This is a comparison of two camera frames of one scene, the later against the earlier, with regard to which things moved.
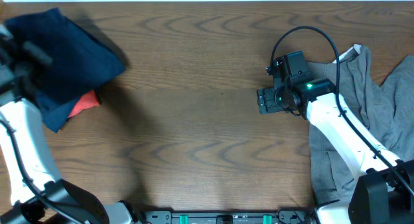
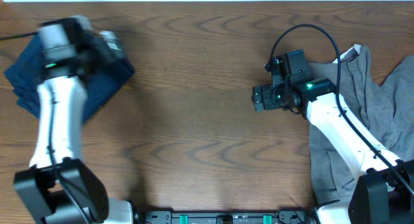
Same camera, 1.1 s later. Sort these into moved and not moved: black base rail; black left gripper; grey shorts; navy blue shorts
Moved: black left gripper; navy blue shorts
Not moved: grey shorts; black base rail
